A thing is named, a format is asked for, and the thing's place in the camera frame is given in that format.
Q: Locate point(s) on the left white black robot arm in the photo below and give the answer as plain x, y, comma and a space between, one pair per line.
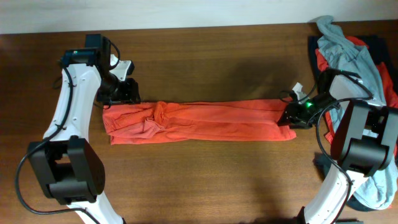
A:
65, 165

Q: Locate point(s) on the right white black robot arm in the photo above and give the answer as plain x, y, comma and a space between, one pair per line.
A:
363, 143

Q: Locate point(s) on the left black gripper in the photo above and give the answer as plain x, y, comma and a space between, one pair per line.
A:
129, 96

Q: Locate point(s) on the dark navy garment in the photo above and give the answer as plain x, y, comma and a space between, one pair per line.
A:
377, 48

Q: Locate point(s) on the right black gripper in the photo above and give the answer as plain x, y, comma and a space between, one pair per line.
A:
294, 116

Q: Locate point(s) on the orange red printed t-shirt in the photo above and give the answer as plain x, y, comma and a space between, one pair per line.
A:
161, 122

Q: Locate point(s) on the red garment in pile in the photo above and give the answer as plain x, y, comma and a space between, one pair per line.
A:
390, 92

